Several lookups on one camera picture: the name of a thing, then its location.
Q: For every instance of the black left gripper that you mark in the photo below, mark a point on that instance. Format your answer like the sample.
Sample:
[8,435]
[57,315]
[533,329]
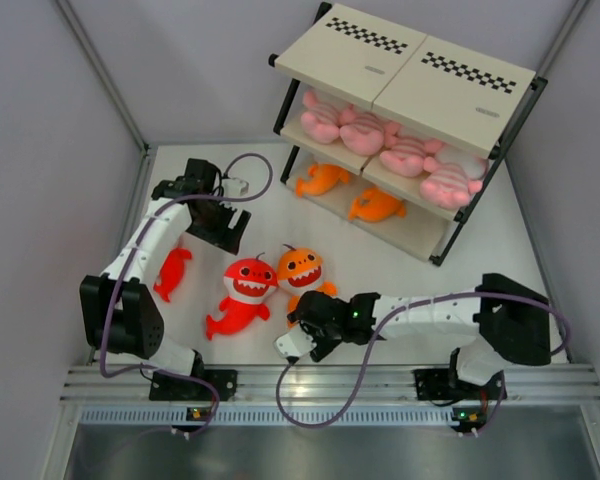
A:
[215,237]

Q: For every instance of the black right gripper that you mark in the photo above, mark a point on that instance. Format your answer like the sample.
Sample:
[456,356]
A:
[324,346]

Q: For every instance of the orange shark plush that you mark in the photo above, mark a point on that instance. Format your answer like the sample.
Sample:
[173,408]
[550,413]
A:
[300,270]
[374,205]
[322,178]

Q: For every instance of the pink striped plush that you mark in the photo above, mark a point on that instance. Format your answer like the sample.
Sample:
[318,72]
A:
[405,155]
[321,119]
[362,131]
[454,177]

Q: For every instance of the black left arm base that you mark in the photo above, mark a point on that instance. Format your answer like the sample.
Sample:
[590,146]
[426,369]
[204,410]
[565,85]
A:
[167,388]

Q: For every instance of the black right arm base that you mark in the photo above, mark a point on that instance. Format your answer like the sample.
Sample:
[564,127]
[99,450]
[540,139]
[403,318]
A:
[437,386]

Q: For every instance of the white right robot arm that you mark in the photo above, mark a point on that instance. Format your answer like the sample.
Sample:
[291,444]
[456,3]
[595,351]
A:
[503,322]

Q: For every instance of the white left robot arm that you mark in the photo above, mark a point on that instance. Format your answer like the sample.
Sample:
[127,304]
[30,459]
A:
[120,314]

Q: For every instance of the orange shark plush on shelf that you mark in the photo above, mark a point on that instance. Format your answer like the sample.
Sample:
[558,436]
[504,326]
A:
[322,178]

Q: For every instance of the beige three-tier shelf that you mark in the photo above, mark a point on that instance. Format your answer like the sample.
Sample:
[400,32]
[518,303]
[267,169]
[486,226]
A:
[427,87]

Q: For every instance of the red shark plush centre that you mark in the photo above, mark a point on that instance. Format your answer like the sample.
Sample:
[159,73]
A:
[249,282]

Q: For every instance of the red shark plush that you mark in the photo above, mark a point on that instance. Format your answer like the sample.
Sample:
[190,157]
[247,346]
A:
[249,282]
[172,273]

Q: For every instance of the red shark plush left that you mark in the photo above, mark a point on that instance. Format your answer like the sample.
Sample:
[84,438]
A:
[172,273]

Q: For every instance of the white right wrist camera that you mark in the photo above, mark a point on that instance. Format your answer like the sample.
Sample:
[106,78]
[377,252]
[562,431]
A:
[294,344]

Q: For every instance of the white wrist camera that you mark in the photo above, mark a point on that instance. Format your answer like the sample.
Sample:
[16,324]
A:
[235,188]
[294,344]

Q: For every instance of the aluminium mounting rail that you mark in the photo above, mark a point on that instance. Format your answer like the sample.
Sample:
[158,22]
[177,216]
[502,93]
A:
[554,384]

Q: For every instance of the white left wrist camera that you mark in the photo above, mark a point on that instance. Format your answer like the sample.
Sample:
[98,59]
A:
[235,188]

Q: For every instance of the grey slotted cable duct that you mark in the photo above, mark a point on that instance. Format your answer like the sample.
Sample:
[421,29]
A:
[268,416]

